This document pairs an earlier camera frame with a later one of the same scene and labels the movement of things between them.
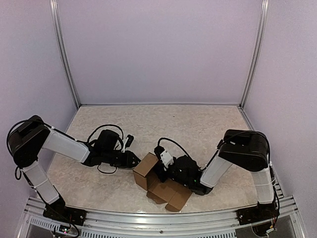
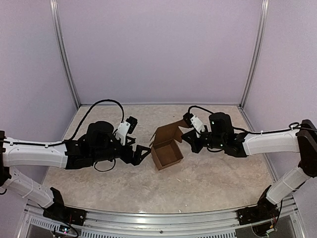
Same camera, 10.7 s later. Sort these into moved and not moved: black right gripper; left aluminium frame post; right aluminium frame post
Moved: black right gripper
Not moved: left aluminium frame post; right aluminium frame post
